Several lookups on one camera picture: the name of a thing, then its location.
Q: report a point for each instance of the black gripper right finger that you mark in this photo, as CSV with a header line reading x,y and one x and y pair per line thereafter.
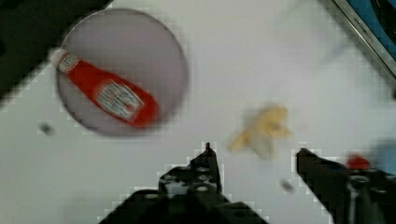
x,y
351,196

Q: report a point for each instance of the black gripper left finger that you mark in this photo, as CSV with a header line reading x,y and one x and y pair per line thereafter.
x,y
190,194

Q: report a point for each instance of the yellow plush banana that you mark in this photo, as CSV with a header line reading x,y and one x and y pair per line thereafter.
x,y
262,131

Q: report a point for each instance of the silver black toaster oven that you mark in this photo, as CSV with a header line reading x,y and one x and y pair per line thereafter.
x,y
372,22

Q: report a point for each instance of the red toy apple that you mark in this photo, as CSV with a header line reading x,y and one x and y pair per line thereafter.
x,y
357,162

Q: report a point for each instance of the red ketchup bottle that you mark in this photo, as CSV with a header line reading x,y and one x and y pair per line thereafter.
x,y
115,95

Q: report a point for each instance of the grey round plate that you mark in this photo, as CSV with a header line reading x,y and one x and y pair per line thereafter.
x,y
136,47

